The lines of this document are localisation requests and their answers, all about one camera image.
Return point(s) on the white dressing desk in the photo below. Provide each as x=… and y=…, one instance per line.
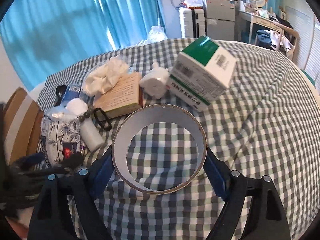
x=260, y=20

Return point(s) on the clear plastic bag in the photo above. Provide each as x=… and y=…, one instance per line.
x=192, y=2

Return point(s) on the grey mini fridge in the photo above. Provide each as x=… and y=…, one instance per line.
x=220, y=17

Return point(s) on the white toy figurine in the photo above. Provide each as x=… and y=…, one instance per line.
x=153, y=82

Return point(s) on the brown cardboard box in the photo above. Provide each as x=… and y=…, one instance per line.
x=20, y=110

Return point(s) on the black binder clip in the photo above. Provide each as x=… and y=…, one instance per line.
x=107, y=126

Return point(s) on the small black object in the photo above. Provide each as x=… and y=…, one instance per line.
x=60, y=92

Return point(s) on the pack of water bottles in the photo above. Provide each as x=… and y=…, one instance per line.
x=157, y=33

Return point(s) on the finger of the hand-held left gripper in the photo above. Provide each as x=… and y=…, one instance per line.
x=50, y=163

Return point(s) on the blue curtain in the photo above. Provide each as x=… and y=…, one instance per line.
x=75, y=17

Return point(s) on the white slatted panel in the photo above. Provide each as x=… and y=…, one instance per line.
x=305, y=35

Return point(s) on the clothes pile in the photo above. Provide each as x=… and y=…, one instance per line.
x=275, y=38

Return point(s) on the white suitcase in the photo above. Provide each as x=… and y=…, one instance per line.
x=191, y=22

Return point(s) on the green and white carton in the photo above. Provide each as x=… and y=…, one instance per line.
x=200, y=80

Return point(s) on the cardboard tape roll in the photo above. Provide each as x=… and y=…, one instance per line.
x=160, y=112

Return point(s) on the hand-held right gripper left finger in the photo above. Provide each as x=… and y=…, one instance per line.
x=105, y=166

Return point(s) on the wooden chair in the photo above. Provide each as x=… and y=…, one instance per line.
x=292, y=33

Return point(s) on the white plastic bottle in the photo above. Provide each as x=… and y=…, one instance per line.
x=91, y=135

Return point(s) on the floral tissue packet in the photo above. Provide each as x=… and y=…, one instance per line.
x=60, y=130

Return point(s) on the checkered cloth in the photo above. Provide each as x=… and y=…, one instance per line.
x=250, y=130

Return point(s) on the crumpled white tissue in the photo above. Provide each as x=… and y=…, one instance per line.
x=102, y=77

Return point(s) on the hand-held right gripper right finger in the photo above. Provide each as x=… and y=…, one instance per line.
x=215, y=176

